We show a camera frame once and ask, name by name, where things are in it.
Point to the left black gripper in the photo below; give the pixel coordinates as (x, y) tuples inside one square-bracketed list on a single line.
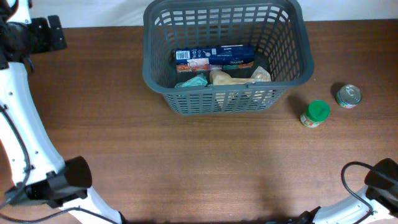
[(49, 42)]

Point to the teal wet wipes packet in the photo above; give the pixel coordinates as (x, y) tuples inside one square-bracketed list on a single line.
[(198, 80)]

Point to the tan grain pouch bag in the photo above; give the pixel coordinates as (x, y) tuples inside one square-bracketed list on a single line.
[(217, 77)]

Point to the blue cardboard food box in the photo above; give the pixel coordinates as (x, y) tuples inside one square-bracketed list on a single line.
[(227, 57)]

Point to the grey plastic shopping basket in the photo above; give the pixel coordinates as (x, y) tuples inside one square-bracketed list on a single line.
[(275, 28)]

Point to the green lid glass jar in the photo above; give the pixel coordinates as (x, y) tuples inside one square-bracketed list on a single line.
[(316, 112)]

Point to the silver pull-tab tin can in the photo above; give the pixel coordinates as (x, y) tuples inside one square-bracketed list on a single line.
[(349, 96)]

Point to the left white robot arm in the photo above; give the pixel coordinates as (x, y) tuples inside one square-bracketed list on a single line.
[(40, 174)]

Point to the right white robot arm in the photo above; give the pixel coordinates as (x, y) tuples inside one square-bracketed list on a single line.
[(376, 201)]

